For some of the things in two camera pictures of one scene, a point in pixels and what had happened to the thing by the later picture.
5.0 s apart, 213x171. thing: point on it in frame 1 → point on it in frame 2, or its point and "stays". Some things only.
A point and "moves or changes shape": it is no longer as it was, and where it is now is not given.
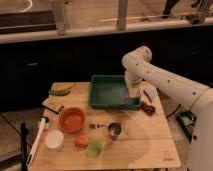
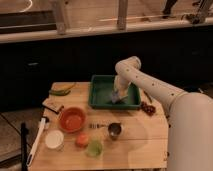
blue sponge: x=124 y=94 moves or changes shape
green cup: x=94 y=150 stays
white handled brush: x=41 y=128 stays
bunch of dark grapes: x=148 y=109 stays
